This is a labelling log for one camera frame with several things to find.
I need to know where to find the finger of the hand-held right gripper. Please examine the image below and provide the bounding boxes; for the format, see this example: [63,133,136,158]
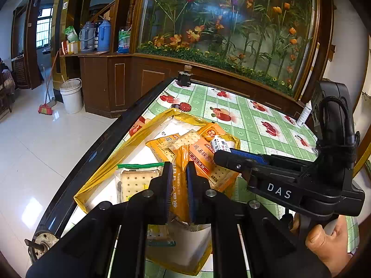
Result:
[230,149,273,163]
[214,150,254,178]

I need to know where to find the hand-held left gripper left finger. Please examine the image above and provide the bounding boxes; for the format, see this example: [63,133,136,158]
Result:
[26,161,174,278]

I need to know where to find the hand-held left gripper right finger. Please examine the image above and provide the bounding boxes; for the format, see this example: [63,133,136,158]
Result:
[185,161,331,278]

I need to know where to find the large yellow-orange biscuit packet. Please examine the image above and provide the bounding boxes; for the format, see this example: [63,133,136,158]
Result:
[170,143,204,230]

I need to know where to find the small white candy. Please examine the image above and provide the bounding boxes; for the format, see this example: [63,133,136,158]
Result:
[210,137,232,154]

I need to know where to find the orange cracker packet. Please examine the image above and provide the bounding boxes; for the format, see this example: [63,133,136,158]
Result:
[188,141,240,187]

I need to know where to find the green cracker packet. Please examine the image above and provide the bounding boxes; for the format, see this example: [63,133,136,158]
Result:
[115,163,165,204]

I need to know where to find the small orange snack pouch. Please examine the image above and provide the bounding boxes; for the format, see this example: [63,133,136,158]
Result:
[198,122,228,139]

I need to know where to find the white foam tray yellow tape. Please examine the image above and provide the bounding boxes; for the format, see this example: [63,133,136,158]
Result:
[73,108,241,275]

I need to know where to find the person's right hand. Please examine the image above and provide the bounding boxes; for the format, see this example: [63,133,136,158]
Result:
[290,215,353,277]

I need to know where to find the white spray bottle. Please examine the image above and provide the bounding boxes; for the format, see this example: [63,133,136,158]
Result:
[296,101,313,127]

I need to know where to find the small dark glass bottle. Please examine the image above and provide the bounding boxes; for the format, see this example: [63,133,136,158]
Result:
[177,65,192,87]

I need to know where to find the brown wooden cabinet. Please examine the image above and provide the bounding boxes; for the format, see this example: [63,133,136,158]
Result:
[59,54,308,119]

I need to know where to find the rusty metal table fitting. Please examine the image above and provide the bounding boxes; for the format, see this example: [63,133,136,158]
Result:
[25,230,63,262]

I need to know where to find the white plastic bucket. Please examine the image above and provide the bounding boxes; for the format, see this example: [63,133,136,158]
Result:
[59,78,83,114]

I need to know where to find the glass flower display case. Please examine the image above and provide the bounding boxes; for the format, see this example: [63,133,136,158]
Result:
[136,0,321,97]

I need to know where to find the red broom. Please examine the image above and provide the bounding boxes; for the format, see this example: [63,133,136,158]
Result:
[38,51,60,115]

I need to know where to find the blue thermos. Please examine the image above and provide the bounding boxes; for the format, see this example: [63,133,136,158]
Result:
[96,20,111,51]

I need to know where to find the orange cardboard boxes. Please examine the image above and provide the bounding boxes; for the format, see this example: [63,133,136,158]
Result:
[60,41,81,55]

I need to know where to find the grey thermos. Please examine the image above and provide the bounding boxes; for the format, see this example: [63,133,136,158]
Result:
[79,21,96,51]

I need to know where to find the green white bag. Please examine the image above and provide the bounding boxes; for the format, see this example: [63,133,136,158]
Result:
[64,25,79,43]

